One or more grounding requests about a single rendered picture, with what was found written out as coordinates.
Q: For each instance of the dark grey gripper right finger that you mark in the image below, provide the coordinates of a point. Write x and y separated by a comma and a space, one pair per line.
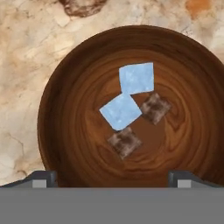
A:
182, 178

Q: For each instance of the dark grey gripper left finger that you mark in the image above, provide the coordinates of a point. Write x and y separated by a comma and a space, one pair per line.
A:
43, 178

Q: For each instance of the brown wooden bowl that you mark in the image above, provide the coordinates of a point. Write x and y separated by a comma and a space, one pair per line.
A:
87, 140

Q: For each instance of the clear brownish ice cube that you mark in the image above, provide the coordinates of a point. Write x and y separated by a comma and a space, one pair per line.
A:
124, 142
155, 108

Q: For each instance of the pale blue ice cube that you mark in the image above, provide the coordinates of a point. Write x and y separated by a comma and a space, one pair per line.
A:
136, 78
120, 111

